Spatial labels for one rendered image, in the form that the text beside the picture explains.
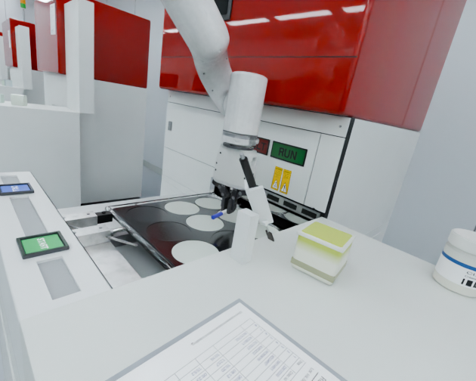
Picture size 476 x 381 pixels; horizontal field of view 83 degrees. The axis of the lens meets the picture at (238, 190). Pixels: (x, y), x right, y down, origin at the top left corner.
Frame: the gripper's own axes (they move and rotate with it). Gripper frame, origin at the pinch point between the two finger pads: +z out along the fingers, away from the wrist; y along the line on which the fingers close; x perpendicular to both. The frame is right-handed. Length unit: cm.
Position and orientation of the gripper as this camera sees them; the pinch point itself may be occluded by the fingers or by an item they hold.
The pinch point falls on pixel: (228, 204)
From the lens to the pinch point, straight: 70.2
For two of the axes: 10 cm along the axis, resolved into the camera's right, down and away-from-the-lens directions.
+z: -1.6, 9.4, 2.9
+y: -8.6, -2.8, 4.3
